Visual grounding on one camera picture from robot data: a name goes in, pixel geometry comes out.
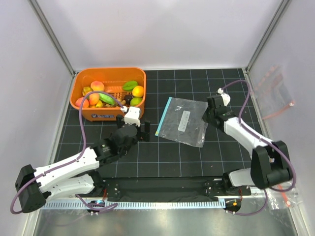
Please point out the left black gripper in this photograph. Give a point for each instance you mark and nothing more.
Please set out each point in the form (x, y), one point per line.
(143, 135)

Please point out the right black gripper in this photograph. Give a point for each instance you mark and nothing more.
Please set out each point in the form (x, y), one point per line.
(206, 111)

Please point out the green pear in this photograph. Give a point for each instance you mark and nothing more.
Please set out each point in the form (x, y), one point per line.
(135, 101)

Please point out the brown longan bunch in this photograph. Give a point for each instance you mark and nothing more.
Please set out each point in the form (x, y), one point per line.
(107, 105)

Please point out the clear zip top bag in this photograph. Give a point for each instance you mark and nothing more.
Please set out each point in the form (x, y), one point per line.
(181, 121)

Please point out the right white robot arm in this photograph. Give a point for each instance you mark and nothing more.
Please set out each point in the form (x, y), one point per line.
(270, 162)

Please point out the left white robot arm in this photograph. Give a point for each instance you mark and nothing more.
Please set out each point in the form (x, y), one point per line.
(77, 174)

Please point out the dark purple mangosteen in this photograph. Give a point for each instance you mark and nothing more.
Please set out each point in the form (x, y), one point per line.
(128, 98)

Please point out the yellow orange mango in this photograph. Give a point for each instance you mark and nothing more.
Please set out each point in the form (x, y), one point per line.
(138, 91)

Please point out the green starfruit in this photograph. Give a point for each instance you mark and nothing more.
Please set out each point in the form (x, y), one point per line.
(130, 85)

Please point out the black grid mat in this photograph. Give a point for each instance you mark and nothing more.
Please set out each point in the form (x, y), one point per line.
(160, 157)

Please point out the yellow banana bunch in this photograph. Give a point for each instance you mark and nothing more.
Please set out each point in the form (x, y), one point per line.
(99, 104)

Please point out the peach in middle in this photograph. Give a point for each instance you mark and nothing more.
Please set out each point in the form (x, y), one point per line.
(93, 99)

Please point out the peach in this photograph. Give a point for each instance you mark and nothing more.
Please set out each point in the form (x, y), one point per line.
(93, 99)
(97, 86)
(82, 101)

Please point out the peach at back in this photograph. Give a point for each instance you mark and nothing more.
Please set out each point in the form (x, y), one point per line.
(97, 86)

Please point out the yellow starfruit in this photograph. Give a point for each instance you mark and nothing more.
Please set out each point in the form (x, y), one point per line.
(86, 90)

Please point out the peach at front left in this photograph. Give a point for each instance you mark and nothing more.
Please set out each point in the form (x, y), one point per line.
(82, 101)

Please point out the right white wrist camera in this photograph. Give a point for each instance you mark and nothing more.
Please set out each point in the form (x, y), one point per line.
(225, 97)

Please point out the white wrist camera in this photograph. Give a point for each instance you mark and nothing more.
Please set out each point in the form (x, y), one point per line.
(225, 97)
(132, 117)

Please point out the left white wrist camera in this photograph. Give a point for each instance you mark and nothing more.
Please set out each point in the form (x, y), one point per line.
(132, 117)

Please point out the slotted cable duct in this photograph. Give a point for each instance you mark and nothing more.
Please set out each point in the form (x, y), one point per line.
(77, 204)

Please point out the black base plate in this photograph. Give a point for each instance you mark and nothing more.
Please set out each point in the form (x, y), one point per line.
(170, 189)

